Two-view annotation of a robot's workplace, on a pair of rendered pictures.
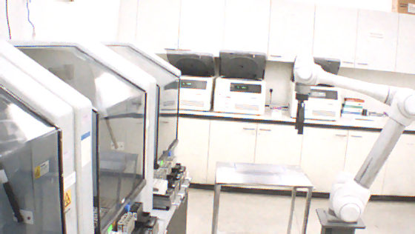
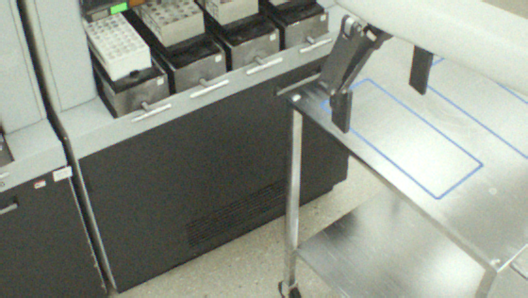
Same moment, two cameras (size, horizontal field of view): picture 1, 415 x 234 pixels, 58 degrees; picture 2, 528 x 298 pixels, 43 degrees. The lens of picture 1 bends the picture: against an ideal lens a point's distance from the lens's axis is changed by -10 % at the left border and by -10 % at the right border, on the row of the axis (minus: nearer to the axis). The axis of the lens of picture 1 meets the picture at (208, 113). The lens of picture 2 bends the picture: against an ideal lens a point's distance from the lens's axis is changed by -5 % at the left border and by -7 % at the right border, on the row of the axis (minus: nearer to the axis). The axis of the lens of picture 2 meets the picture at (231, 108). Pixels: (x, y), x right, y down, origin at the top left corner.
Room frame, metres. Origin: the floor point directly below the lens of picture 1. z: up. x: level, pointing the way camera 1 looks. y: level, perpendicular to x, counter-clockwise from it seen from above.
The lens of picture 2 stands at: (1.62, -0.95, 1.82)
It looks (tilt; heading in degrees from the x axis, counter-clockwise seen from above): 42 degrees down; 56
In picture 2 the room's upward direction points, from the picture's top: 3 degrees counter-clockwise
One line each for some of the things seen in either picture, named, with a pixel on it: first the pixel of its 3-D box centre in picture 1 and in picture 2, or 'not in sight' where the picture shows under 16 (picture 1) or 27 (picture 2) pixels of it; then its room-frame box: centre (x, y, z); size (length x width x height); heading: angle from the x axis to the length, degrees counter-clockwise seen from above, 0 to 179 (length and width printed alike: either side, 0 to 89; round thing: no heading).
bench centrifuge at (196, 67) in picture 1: (190, 78); not in sight; (4.74, 0.23, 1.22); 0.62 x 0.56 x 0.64; 173
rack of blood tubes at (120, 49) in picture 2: (139, 185); (107, 35); (2.14, 0.36, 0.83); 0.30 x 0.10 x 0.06; 84
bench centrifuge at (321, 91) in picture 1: (314, 86); not in sight; (4.61, -1.20, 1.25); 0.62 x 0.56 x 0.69; 174
